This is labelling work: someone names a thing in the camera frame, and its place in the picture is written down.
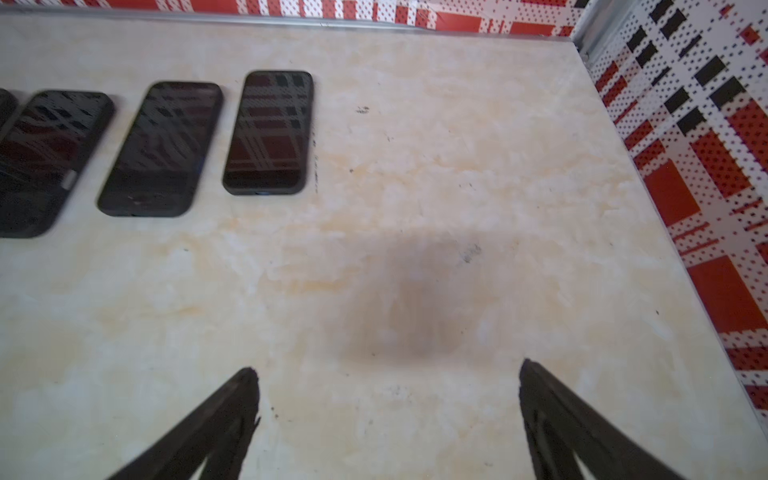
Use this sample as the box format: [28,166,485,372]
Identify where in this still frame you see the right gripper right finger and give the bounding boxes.
[519,359,681,479]

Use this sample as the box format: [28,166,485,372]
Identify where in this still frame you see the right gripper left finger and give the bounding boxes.
[112,367,260,479]

